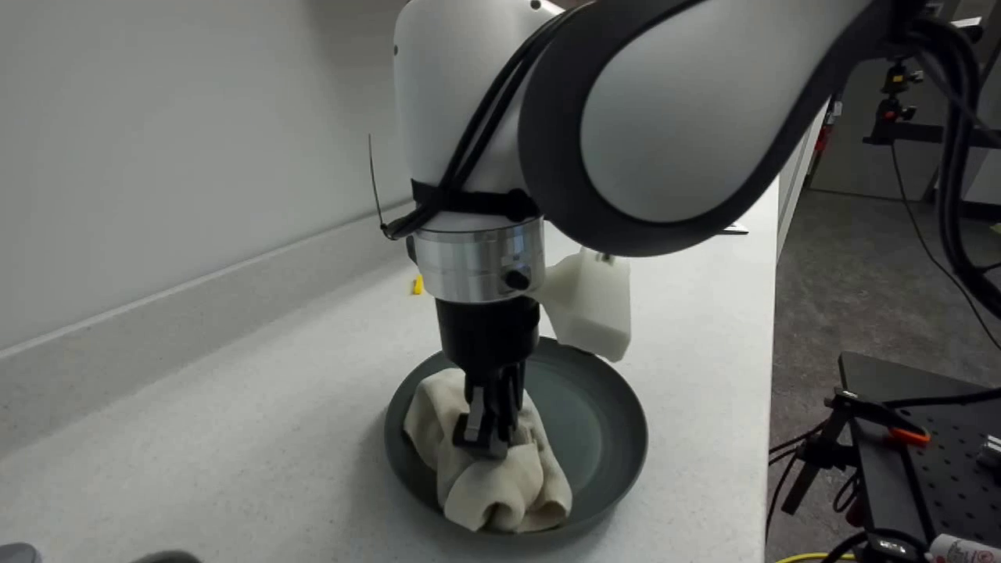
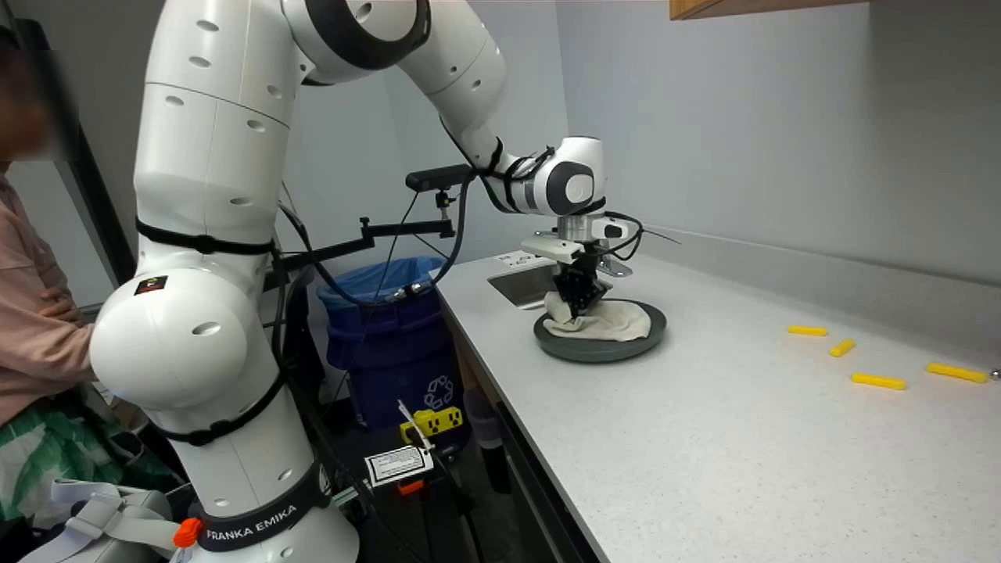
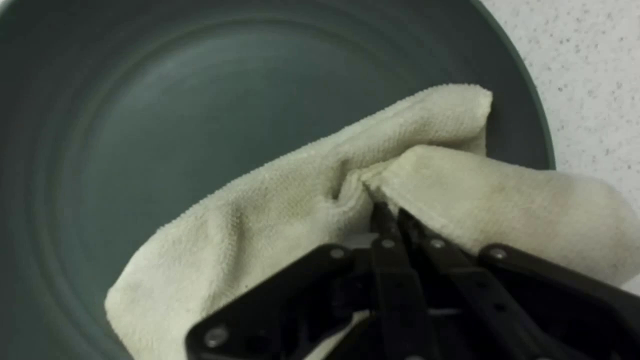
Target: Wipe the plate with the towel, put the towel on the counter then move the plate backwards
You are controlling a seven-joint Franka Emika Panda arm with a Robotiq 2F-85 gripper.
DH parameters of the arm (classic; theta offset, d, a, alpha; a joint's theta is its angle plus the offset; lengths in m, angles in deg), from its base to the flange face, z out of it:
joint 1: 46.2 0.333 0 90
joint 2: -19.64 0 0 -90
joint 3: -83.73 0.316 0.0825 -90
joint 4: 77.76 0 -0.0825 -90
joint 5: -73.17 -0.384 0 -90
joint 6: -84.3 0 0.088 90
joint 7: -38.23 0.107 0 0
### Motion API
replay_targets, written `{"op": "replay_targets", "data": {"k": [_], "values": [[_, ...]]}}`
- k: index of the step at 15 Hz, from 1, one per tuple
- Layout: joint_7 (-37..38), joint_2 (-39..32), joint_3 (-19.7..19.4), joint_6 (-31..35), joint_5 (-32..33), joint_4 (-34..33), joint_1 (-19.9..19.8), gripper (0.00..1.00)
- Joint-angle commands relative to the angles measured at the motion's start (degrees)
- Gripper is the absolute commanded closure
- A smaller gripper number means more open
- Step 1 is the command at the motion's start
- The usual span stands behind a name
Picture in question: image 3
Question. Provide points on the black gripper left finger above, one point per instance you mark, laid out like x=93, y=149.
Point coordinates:
x=300, y=280

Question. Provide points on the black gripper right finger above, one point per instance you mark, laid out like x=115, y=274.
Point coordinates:
x=532, y=286

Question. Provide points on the cream cloth towel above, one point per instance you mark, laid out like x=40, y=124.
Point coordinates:
x=267, y=221

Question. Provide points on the dark green round plate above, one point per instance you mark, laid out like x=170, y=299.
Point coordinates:
x=201, y=100

